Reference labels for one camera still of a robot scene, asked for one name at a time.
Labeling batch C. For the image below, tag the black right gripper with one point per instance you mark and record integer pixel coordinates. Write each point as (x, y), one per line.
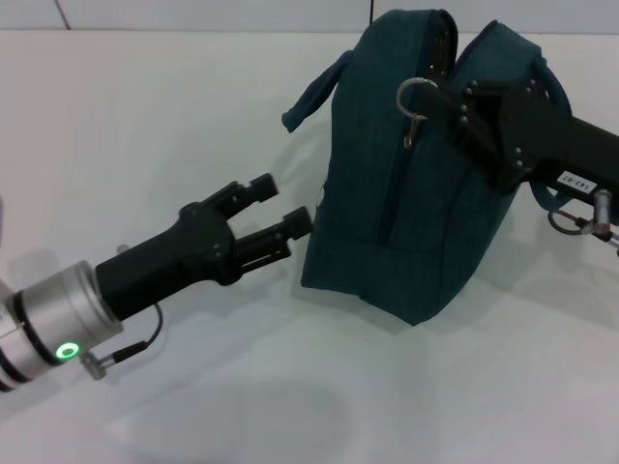
(561, 135)

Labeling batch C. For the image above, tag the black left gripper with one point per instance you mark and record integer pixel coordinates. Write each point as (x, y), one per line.
(169, 261)

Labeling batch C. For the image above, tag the teal insulated lunch bag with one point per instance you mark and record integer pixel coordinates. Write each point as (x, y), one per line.
(425, 217)

